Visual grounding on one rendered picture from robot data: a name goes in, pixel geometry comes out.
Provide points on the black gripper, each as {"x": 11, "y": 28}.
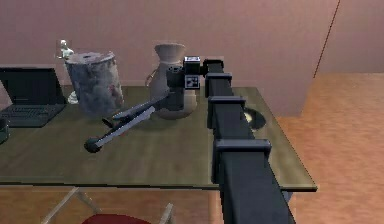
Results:
{"x": 175, "y": 78}

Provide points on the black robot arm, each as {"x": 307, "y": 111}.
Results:
{"x": 246, "y": 173}

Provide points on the red seat chair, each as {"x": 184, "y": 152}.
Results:
{"x": 115, "y": 219}

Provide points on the olive green table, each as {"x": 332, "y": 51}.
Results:
{"x": 160, "y": 156}

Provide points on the mottled grey cylinder pot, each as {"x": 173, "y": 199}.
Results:
{"x": 95, "y": 83}

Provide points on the beige vase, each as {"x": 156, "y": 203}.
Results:
{"x": 168, "y": 56}

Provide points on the white statuette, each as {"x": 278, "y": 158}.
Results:
{"x": 65, "y": 50}

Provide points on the black laptop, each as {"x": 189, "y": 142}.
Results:
{"x": 30, "y": 96}

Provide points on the dark round dish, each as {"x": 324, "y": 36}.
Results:
{"x": 256, "y": 119}

